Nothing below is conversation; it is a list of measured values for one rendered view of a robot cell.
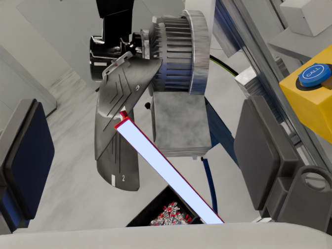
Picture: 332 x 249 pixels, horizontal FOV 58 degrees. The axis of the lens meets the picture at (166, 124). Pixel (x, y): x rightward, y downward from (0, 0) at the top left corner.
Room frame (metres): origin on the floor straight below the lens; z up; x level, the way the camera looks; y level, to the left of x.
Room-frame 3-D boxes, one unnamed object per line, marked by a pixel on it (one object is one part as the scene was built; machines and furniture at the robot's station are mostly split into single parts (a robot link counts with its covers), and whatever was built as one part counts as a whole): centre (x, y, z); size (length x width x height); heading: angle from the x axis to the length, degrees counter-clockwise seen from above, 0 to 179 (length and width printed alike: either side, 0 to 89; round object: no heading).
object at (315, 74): (0.34, -0.20, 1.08); 0.04 x 0.04 x 0.02
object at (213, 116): (0.85, -0.12, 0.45); 0.09 x 0.04 x 0.91; 172
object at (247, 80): (0.91, -0.36, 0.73); 0.15 x 0.09 x 0.22; 82
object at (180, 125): (0.68, -0.02, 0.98); 0.20 x 0.16 x 0.20; 82
